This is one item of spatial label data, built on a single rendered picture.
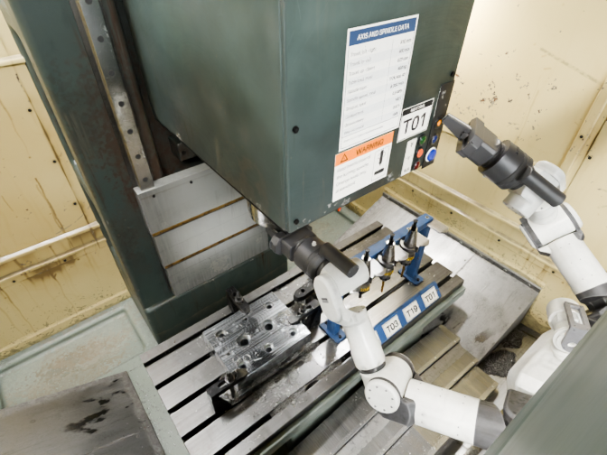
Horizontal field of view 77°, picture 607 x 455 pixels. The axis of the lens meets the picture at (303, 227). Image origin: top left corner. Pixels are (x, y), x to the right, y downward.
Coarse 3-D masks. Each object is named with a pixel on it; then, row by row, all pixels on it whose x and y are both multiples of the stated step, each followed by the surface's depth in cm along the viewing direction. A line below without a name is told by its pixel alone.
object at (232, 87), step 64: (128, 0) 87; (192, 0) 63; (256, 0) 50; (320, 0) 50; (384, 0) 56; (448, 0) 65; (192, 64) 73; (256, 64) 56; (320, 64) 55; (448, 64) 75; (192, 128) 87; (256, 128) 64; (320, 128) 62; (256, 192) 74; (320, 192) 71
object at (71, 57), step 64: (0, 0) 101; (64, 0) 86; (64, 64) 92; (128, 64) 101; (64, 128) 100; (128, 128) 106; (128, 192) 120; (128, 256) 132; (256, 256) 173; (192, 320) 168
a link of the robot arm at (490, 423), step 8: (480, 400) 78; (480, 408) 76; (488, 408) 76; (496, 408) 76; (480, 416) 75; (488, 416) 74; (496, 416) 74; (504, 416) 74; (480, 424) 74; (488, 424) 74; (496, 424) 73; (504, 424) 73; (480, 432) 74; (488, 432) 73; (496, 432) 73; (480, 440) 74; (488, 440) 73; (488, 448) 74
